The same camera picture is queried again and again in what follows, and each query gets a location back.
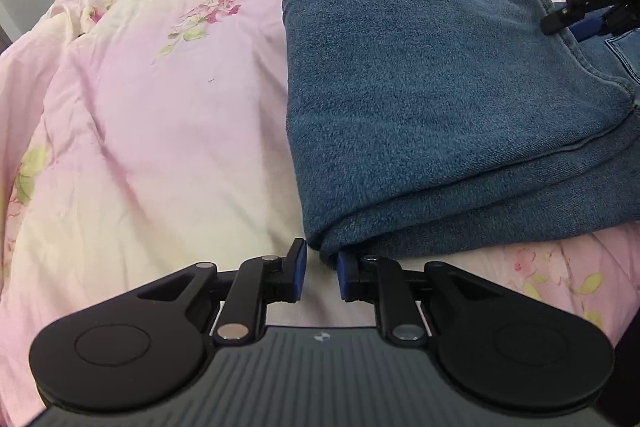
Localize blue denim pants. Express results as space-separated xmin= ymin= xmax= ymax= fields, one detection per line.
xmin=281 ymin=0 xmax=640 ymax=271

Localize pink floral quilt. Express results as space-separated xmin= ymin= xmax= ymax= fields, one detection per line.
xmin=0 ymin=0 xmax=640 ymax=427

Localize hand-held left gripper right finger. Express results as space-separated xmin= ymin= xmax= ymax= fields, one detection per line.
xmin=335 ymin=250 xmax=507 ymax=345

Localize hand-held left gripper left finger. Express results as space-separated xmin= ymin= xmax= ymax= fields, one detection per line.
xmin=132 ymin=238 xmax=308 ymax=349

